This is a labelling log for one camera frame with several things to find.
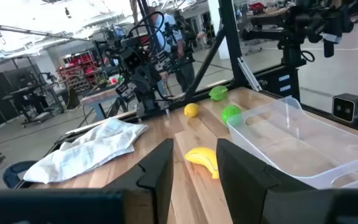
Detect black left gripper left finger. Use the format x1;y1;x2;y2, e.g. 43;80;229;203
104;138;174;224

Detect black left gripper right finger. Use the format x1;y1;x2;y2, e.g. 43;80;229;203
216;138;316;224

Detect yellow banana toy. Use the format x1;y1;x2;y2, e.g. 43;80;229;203
184;147;220;180

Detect yellow lemon toy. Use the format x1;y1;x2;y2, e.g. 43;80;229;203
183;103;200;118

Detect clear plastic container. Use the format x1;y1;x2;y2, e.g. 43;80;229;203
227;96;358;190

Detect green textured round toy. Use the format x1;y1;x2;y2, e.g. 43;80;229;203
221;105;243;126

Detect background wooden table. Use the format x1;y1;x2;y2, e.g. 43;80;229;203
81;85;129;122

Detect person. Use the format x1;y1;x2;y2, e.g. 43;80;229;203
149;6;197;93

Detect red parts shelf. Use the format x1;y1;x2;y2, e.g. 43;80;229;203
57;51;104;94

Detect white checked cloth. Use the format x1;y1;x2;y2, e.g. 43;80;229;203
23;117;150;184

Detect green leafy vegetable toy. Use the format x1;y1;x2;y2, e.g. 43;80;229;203
208;85;229;101

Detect black equipment cart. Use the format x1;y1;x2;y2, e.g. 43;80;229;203
9;83;67;127

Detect blue chair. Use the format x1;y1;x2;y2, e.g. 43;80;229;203
2;160;39;189

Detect black table-level camera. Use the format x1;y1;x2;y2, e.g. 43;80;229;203
331;93;358;124

